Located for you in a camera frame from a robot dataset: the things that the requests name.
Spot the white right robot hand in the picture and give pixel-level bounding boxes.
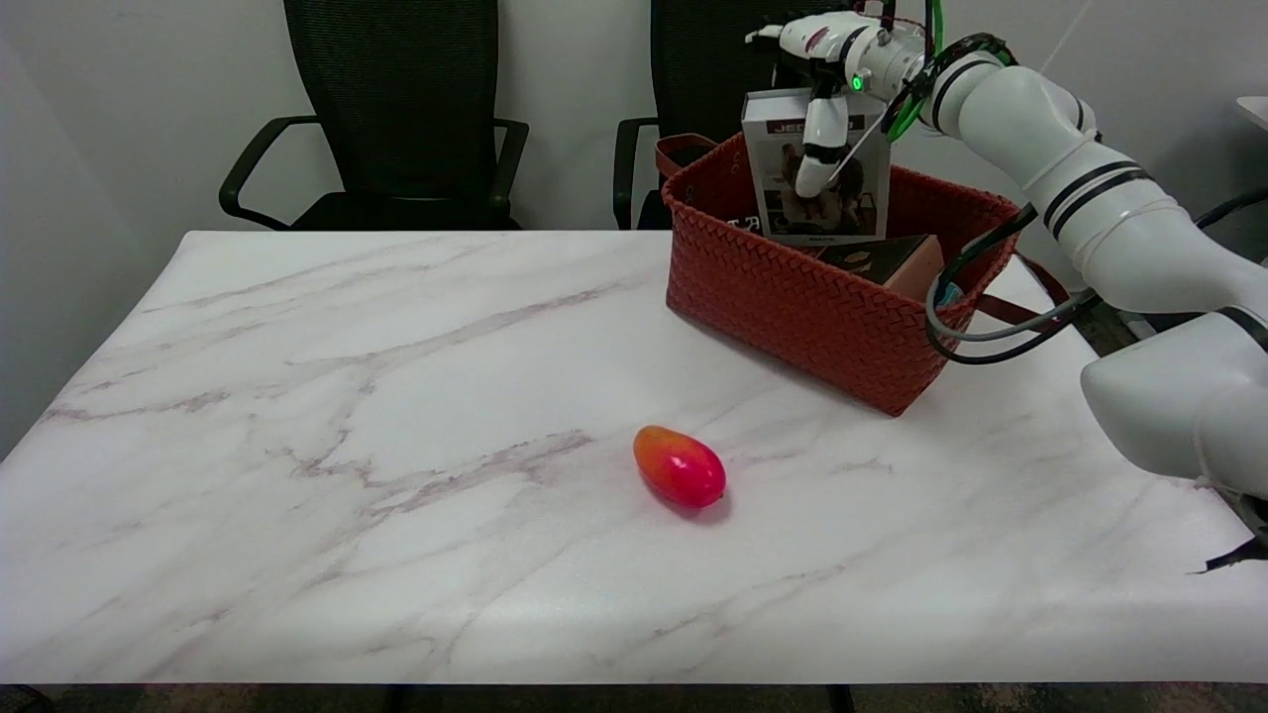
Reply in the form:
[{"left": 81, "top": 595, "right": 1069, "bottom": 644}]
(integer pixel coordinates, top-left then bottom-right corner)
[{"left": 745, "top": 10, "right": 927, "bottom": 199}]

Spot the white printed product box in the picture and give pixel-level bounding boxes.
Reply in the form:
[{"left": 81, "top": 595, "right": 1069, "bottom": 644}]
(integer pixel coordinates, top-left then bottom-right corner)
[{"left": 741, "top": 87, "right": 891, "bottom": 247}]

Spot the red woven basket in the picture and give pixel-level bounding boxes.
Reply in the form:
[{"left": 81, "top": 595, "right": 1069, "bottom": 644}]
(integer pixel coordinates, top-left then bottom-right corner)
[{"left": 656, "top": 132, "right": 1073, "bottom": 417}]

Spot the black mesh office chair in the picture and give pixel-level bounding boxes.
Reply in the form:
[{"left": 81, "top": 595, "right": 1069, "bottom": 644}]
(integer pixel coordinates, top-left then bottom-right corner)
[
  {"left": 219, "top": 0, "right": 529, "bottom": 231},
  {"left": 613, "top": 0, "right": 823, "bottom": 231}
]

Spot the brown cardboard box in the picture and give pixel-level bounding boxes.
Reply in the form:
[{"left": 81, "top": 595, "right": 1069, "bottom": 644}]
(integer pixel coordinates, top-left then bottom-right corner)
[{"left": 817, "top": 234, "right": 944, "bottom": 301}]

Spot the red orange mango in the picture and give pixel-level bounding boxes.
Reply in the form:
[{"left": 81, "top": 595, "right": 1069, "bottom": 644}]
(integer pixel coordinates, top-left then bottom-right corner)
[{"left": 634, "top": 426, "right": 727, "bottom": 510}]

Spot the green cable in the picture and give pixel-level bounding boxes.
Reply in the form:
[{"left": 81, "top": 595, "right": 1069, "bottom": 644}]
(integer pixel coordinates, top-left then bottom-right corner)
[{"left": 887, "top": 0, "right": 947, "bottom": 142}]

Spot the thin grey cable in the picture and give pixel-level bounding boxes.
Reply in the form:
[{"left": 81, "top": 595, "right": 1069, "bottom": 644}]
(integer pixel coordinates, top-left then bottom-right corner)
[{"left": 925, "top": 228, "right": 1091, "bottom": 344}]

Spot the thin black cable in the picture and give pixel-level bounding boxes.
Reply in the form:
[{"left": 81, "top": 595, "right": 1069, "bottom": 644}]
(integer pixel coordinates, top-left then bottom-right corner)
[{"left": 936, "top": 203, "right": 1106, "bottom": 365}]

